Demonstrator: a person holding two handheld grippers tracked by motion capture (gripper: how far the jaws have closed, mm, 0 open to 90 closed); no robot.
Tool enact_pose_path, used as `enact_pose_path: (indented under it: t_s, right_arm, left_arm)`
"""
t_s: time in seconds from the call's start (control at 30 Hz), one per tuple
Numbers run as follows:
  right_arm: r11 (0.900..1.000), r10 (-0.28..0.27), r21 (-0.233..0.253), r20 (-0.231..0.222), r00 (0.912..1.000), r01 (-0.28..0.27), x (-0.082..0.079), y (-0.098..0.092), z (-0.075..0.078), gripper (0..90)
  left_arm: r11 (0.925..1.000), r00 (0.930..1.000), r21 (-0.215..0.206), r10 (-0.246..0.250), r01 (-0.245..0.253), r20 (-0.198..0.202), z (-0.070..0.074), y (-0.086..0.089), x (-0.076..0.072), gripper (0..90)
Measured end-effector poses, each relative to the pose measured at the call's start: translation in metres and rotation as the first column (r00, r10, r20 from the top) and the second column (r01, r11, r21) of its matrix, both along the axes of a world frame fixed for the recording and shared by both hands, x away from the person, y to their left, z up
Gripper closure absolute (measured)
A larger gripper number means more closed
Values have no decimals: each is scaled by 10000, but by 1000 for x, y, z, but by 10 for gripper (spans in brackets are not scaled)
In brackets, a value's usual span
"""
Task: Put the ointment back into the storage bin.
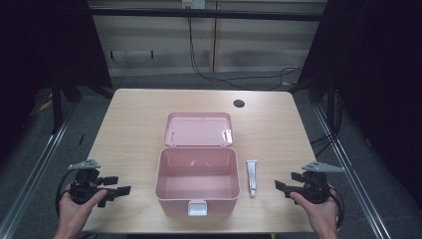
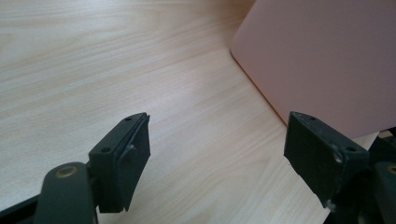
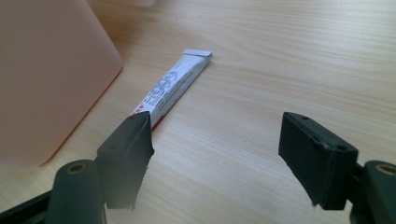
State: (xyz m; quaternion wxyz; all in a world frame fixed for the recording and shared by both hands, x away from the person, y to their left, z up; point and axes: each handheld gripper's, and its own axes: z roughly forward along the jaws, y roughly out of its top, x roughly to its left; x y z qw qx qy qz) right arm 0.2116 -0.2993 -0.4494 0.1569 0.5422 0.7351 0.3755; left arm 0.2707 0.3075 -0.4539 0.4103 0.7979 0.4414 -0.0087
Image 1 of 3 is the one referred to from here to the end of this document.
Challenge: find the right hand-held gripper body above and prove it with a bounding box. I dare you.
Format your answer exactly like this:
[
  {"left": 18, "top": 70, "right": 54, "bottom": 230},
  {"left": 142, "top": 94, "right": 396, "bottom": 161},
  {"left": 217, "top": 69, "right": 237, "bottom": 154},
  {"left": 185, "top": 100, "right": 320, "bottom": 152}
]
[{"left": 298, "top": 160, "right": 346, "bottom": 205}]

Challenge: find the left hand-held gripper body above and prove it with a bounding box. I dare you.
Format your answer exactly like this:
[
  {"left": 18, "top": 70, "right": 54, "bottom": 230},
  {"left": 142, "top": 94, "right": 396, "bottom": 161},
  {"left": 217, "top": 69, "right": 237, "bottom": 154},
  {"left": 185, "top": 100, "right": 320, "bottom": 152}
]
[{"left": 67, "top": 158, "right": 102, "bottom": 205}]

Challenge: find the person's left hand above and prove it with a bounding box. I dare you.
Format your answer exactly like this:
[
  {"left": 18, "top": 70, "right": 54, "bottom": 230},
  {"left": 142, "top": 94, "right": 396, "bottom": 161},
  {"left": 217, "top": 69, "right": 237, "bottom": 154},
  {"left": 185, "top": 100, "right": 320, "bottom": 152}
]
[{"left": 55, "top": 183, "right": 109, "bottom": 235}]

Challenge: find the person's right hand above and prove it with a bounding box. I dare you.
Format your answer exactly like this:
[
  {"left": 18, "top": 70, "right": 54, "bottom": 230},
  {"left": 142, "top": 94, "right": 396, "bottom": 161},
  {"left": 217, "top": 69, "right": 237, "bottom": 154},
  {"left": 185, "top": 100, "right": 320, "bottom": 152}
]
[{"left": 289, "top": 190, "right": 340, "bottom": 234}]

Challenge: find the white ointment tube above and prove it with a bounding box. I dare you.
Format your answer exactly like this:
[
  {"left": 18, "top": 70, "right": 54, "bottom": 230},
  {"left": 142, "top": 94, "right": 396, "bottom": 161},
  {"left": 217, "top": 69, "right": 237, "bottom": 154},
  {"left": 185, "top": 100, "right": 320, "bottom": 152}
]
[{"left": 245, "top": 159, "right": 259, "bottom": 198}]

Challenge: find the pink plastic storage box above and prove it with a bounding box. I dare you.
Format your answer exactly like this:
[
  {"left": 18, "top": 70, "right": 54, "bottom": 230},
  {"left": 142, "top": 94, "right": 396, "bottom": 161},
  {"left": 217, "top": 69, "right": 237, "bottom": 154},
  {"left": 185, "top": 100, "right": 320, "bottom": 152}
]
[{"left": 153, "top": 111, "right": 242, "bottom": 219}]

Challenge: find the black metal stand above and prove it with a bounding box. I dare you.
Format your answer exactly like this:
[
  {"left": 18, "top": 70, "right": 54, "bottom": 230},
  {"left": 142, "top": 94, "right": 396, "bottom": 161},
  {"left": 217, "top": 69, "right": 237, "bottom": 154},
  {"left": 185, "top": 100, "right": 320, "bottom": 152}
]
[{"left": 50, "top": 74, "right": 65, "bottom": 135}]

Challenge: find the yellow floor tape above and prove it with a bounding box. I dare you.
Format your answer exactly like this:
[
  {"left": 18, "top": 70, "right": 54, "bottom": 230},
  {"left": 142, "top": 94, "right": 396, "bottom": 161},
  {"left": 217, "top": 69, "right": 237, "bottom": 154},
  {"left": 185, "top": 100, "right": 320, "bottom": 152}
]
[{"left": 38, "top": 99, "right": 54, "bottom": 113}]

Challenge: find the dark curtain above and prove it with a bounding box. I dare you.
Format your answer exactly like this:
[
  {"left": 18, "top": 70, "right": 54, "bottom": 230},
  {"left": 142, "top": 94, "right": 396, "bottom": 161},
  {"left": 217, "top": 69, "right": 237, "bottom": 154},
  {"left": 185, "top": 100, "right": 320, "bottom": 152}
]
[
  {"left": 297, "top": 0, "right": 422, "bottom": 203},
  {"left": 0, "top": 0, "right": 113, "bottom": 167}
]

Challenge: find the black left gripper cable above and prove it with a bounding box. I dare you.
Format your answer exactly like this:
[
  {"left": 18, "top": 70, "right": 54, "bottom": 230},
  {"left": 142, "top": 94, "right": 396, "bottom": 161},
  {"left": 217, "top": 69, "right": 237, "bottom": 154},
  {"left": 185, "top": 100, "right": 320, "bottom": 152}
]
[{"left": 54, "top": 169, "right": 78, "bottom": 218}]

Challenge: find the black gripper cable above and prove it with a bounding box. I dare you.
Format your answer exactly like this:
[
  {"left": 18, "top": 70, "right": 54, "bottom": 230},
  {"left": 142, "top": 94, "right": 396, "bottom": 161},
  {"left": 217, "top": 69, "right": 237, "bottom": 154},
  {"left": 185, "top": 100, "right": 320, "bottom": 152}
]
[
  {"left": 54, "top": 169, "right": 78, "bottom": 218},
  {"left": 327, "top": 186, "right": 345, "bottom": 231}
]

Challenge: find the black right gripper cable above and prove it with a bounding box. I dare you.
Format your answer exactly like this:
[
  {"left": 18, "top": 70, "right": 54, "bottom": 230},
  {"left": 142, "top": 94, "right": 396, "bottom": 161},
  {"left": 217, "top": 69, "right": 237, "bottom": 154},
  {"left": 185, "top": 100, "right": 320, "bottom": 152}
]
[{"left": 327, "top": 186, "right": 345, "bottom": 231}]

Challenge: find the metal floor rail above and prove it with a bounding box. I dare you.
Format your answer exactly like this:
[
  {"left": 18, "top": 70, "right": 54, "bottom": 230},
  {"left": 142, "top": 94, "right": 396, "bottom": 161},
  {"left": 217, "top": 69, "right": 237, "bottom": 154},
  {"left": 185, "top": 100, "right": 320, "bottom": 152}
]
[
  {"left": 313, "top": 103, "right": 393, "bottom": 239},
  {"left": 0, "top": 108, "right": 83, "bottom": 239}
]

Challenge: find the black floor cables bundle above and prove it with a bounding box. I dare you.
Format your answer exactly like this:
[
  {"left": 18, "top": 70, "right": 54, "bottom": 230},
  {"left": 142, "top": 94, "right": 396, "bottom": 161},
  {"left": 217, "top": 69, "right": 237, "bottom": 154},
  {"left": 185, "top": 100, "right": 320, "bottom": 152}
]
[{"left": 309, "top": 131, "right": 337, "bottom": 158}]

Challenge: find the long black floor cable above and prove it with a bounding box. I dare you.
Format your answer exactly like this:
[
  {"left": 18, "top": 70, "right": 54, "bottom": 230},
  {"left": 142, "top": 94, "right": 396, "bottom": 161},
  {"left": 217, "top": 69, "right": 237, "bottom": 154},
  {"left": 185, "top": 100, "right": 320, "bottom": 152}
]
[{"left": 187, "top": 15, "right": 304, "bottom": 92}]

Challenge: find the black horizontal frame bar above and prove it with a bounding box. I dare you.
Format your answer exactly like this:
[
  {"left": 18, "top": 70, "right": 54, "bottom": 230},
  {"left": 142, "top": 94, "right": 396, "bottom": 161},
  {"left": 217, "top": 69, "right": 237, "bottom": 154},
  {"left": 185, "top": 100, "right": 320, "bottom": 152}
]
[{"left": 89, "top": 7, "right": 328, "bottom": 23}]

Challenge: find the white wall socket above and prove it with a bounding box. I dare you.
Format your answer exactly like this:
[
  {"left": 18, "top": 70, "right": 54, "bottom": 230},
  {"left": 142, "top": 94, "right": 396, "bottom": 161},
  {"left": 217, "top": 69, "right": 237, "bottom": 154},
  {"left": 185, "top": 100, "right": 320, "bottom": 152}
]
[{"left": 180, "top": 0, "right": 207, "bottom": 10}]

